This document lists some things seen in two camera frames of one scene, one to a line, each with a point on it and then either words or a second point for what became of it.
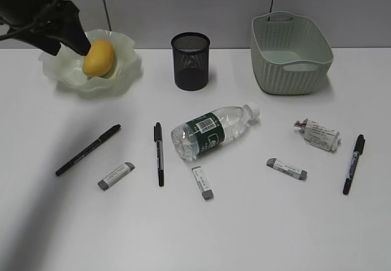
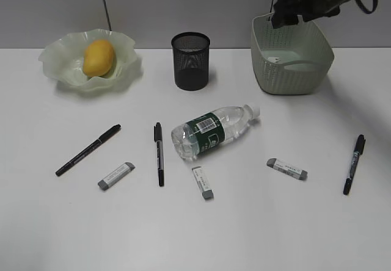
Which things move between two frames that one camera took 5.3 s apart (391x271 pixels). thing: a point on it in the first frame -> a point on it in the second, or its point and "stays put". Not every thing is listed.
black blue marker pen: [359, 144] stays put
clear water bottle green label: [204, 133] stays put
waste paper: [318, 135] -> [274, 59]
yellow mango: [99, 62] stays put
